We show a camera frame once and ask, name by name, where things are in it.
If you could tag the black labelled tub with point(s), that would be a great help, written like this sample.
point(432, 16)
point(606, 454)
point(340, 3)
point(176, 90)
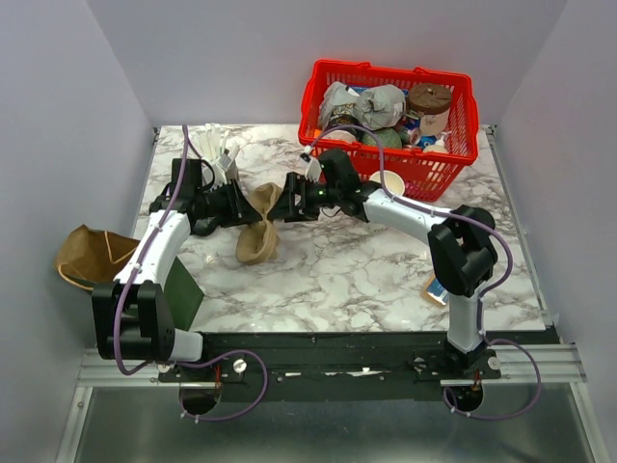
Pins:
point(342, 125)

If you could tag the red plastic shopping basket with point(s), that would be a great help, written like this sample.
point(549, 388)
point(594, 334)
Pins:
point(426, 174)

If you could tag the green netted melon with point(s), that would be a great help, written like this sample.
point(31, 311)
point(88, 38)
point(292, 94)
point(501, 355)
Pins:
point(389, 139)

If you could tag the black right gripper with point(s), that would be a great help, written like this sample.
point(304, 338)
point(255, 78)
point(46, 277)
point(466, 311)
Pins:
point(298, 184)

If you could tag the cream pump lotion bottle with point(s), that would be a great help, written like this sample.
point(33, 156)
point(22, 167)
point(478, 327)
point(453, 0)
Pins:
point(439, 146)

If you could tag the brown lidded round box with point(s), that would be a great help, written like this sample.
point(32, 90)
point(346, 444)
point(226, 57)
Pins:
point(432, 103)

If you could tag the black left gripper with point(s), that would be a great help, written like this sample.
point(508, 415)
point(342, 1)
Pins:
point(240, 210)

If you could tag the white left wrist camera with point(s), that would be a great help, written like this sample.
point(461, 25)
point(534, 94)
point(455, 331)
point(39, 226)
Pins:
point(220, 166)

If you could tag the grey plastic mailer bag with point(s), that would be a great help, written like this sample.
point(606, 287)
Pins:
point(375, 107)

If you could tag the brown green paper bag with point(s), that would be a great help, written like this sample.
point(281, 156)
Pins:
point(89, 257)

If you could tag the red blue drink can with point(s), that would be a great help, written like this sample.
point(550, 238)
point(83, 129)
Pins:
point(412, 136)

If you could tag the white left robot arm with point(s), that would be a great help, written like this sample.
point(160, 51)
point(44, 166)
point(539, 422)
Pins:
point(132, 318)

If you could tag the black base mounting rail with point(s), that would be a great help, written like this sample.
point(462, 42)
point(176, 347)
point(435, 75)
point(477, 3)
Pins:
point(334, 366)

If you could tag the stack of paper cups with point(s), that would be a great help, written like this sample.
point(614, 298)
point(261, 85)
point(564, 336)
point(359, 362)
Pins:
point(394, 182)

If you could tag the brown cardboard cup carrier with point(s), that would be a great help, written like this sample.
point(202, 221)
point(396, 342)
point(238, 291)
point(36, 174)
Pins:
point(259, 241)

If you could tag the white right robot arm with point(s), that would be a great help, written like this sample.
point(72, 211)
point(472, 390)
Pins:
point(461, 249)

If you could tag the blue orange card box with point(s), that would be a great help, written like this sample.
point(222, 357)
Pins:
point(435, 293)

